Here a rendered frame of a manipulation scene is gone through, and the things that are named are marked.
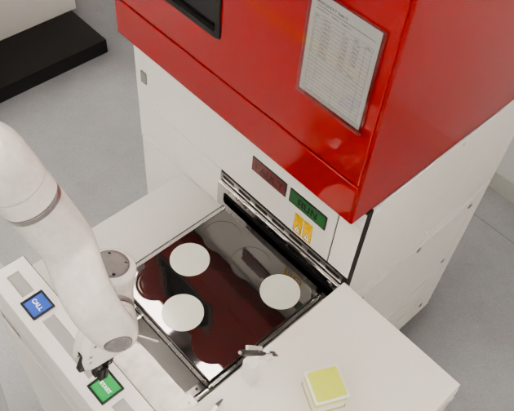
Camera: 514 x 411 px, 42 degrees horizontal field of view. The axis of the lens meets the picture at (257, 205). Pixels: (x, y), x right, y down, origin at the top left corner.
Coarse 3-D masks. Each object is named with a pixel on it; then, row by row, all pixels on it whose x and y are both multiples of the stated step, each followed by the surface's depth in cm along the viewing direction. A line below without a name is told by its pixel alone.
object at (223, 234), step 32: (224, 224) 178; (160, 256) 170; (224, 256) 172; (256, 256) 172; (160, 288) 165; (192, 288) 165; (224, 288) 166; (256, 288) 166; (160, 320) 159; (224, 320) 160; (256, 320) 161; (192, 352) 154; (224, 352) 155
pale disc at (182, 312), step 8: (176, 296) 163; (184, 296) 164; (192, 296) 164; (168, 304) 162; (176, 304) 162; (184, 304) 162; (192, 304) 162; (200, 304) 162; (168, 312) 161; (176, 312) 161; (184, 312) 161; (192, 312) 161; (200, 312) 161; (168, 320) 159; (176, 320) 159; (184, 320) 159; (192, 320) 160; (200, 320) 160; (176, 328) 158; (184, 328) 158; (192, 328) 158
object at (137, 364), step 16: (128, 352) 156; (144, 352) 156; (128, 368) 153; (144, 368) 154; (160, 368) 154; (144, 384) 151; (160, 384) 151; (176, 384) 152; (160, 400) 149; (176, 400) 149
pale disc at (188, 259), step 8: (176, 248) 172; (184, 248) 172; (192, 248) 172; (200, 248) 173; (176, 256) 171; (184, 256) 171; (192, 256) 171; (200, 256) 171; (208, 256) 171; (176, 264) 169; (184, 264) 169; (192, 264) 169; (200, 264) 170; (208, 264) 170; (184, 272) 168; (192, 272) 168; (200, 272) 168
